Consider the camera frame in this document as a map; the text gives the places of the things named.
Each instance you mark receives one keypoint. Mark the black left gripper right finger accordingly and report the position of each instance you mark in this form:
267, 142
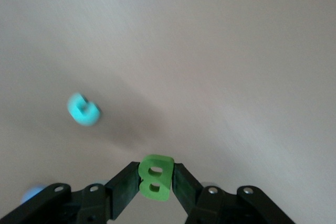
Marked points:
215, 208

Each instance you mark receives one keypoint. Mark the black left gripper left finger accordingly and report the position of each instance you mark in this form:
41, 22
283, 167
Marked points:
78, 208

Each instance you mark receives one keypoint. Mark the brown table cover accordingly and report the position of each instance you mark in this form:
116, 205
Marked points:
210, 51

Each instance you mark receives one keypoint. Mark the teal foam letter C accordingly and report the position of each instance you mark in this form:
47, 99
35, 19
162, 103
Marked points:
78, 115

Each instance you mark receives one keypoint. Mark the green foam letter B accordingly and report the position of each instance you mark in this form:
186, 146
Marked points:
157, 197

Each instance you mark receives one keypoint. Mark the blue foam letter O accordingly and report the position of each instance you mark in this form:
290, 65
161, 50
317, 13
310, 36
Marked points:
32, 191

